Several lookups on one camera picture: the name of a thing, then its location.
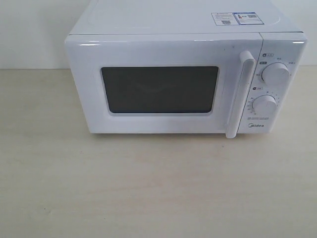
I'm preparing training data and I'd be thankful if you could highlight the white microwave door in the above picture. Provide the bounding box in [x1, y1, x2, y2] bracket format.
[65, 33, 263, 138]

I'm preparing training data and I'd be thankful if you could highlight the white Midea microwave oven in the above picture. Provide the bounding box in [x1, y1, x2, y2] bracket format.
[68, 0, 307, 134]

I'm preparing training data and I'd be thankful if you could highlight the white lower timer knob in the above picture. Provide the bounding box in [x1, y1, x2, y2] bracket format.
[252, 95, 277, 116]

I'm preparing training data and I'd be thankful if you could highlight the white upper power knob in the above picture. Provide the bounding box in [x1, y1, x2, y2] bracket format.
[262, 62, 290, 85]

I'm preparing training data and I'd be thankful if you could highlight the warning label sticker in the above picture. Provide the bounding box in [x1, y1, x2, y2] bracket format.
[211, 12, 264, 26]

